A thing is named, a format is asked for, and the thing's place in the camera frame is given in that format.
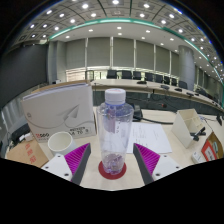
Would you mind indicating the open white card box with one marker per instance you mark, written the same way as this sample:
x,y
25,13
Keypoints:
x,y
185,126

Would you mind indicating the long curved conference table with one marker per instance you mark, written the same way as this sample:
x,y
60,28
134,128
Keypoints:
x,y
153,88

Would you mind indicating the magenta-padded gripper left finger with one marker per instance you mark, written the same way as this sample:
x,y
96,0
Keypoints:
x,y
75,160

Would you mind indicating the white ceramic mug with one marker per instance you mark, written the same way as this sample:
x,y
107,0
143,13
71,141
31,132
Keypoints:
x,y
61,143

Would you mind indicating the ceiling lights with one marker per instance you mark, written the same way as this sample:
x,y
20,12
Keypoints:
x,y
85,6

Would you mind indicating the white printer paper box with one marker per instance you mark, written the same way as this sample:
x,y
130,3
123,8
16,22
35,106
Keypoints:
x,y
56,110

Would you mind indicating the black office chairs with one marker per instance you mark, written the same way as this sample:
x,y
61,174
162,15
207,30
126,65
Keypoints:
x,y
126,74

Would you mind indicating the printed white paper sheet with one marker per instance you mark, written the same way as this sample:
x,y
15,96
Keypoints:
x,y
148,136

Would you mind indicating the brown paper envelope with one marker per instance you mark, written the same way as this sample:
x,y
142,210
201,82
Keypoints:
x,y
25,153

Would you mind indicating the flat black device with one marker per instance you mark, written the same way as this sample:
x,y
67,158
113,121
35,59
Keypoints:
x,y
20,133

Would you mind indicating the clear plastic water bottle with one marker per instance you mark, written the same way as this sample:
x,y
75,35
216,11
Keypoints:
x,y
115,133

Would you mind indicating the cardboard box with red label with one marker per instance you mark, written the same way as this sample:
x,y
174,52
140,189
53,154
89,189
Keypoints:
x,y
211,150

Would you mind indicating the flat round red coaster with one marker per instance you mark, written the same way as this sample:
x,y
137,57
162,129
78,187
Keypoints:
x,y
103,171

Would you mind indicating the small white remote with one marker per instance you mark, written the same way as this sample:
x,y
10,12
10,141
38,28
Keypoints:
x,y
198,157

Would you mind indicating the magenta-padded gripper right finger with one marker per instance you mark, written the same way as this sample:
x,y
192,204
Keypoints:
x,y
148,160

